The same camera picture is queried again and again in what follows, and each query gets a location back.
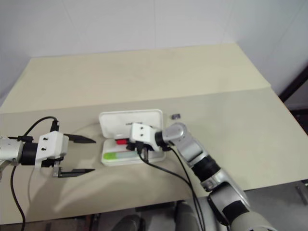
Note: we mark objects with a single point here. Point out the small dark grey clip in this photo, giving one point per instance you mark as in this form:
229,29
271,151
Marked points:
175,116

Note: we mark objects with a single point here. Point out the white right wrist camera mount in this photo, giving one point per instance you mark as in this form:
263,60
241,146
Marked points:
142,132

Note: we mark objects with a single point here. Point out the metal table leg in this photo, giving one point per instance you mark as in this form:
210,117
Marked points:
302,188
94,222

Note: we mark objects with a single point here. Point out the dark furniture frame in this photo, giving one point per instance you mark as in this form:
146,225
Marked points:
294,85

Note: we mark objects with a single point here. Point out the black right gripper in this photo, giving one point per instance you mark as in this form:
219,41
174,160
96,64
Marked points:
144,150

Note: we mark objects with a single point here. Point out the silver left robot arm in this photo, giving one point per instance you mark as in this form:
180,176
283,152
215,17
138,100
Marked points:
9,149

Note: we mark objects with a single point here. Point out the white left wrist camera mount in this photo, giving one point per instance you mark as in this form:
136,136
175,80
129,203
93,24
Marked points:
51,146

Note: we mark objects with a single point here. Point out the white hinged pencil case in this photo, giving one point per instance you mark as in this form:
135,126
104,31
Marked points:
115,120

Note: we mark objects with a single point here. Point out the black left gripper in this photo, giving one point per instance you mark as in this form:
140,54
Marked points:
51,164

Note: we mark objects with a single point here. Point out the green highlighter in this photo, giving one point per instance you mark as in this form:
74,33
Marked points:
110,156

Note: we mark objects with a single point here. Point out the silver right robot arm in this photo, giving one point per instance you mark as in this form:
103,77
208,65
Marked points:
192,149

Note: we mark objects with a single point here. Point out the red marker with black label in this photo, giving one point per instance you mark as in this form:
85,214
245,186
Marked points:
121,142

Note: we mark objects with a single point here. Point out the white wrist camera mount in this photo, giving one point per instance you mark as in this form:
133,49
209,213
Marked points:
51,146
142,132

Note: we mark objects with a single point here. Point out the dark rounded shape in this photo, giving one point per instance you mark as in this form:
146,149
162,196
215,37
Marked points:
132,222

